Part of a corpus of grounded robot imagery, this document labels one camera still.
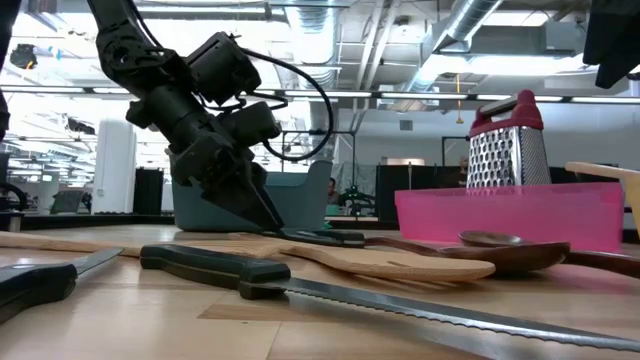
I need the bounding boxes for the yellow hanging cord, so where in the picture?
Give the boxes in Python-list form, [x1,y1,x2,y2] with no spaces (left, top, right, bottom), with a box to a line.
[453,73,465,125]

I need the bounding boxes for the black table edge rail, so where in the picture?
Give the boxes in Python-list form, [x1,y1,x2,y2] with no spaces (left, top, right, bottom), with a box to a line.
[19,213,177,231]

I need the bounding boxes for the slotted light wooden spatula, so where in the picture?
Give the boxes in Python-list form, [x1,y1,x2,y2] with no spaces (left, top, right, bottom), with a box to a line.
[227,232,497,283]

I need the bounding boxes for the grey chair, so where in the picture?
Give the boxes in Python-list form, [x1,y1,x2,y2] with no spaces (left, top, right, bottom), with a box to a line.
[49,188,87,215]

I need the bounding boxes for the black ceiling device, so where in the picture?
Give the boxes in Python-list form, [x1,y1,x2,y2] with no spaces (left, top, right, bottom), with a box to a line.
[8,43,39,71]

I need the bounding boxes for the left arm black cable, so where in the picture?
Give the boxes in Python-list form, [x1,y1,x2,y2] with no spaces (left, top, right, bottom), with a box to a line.
[238,46,335,163]

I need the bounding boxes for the metal box grater red handle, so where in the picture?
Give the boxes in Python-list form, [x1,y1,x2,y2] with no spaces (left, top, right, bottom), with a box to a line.
[465,89,552,190]

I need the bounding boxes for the smooth-blade knife black handle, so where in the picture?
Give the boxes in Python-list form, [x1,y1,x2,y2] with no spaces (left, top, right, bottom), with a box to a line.
[0,246,125,325]

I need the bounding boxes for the black table clamp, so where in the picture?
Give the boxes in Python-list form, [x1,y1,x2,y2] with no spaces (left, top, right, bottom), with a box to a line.
[0,181,29,234]

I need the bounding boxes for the black metal frame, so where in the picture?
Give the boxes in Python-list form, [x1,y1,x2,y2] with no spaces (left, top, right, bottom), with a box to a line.
[440,135,471,169]
[280,129,358,190]

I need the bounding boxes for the corrugated silver ceiling duct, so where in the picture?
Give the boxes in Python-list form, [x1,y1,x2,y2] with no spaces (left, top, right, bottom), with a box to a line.
[284,0,342,161]

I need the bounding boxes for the black cabinet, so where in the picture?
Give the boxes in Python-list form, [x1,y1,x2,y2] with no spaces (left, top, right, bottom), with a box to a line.
[132,167,165,216]

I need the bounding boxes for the slanted silver ceiling duct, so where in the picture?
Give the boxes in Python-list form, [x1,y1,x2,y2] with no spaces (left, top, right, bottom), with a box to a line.
[399,0,504,99]

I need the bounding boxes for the long ceiling light strip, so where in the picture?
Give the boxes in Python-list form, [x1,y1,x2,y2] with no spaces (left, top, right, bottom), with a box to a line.
[0,85,640,105]

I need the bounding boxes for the teal plastic bin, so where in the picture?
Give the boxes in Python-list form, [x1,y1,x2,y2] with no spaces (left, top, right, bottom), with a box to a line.
[169,149,335,233]

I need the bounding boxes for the serrated bread knife black handle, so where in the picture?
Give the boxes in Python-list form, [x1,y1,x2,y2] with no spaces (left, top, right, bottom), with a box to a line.
[140,243,640,353]

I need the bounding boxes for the black partition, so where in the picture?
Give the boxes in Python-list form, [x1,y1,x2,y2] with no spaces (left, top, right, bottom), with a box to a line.
[375,164,469,224]

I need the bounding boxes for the distant black robot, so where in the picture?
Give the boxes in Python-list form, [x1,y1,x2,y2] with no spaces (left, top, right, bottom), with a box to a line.
[338,185,377,217]

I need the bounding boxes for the small paring knife black handle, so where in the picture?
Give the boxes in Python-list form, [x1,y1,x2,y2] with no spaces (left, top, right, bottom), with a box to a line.
[261,228,367,250]

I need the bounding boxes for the white pillar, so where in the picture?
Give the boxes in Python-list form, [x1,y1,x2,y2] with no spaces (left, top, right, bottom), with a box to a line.
[92,117,138,215]

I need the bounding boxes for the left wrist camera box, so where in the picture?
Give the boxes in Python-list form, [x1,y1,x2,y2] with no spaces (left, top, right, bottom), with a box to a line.
[218,101,283,150]

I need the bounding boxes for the pink plastic tray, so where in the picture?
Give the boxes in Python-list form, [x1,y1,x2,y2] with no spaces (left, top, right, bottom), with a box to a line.
[394,181,626,254]

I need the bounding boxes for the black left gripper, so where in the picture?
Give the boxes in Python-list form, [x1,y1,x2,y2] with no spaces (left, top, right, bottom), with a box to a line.
[167,129,285,233]

